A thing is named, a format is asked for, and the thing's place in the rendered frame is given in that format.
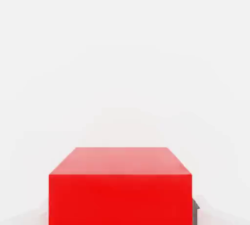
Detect small red cube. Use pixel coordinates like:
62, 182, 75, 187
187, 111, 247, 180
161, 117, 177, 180
48, 147, 193, 225

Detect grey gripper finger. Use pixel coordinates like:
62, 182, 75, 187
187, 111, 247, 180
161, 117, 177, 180
192, 199, 201, 225

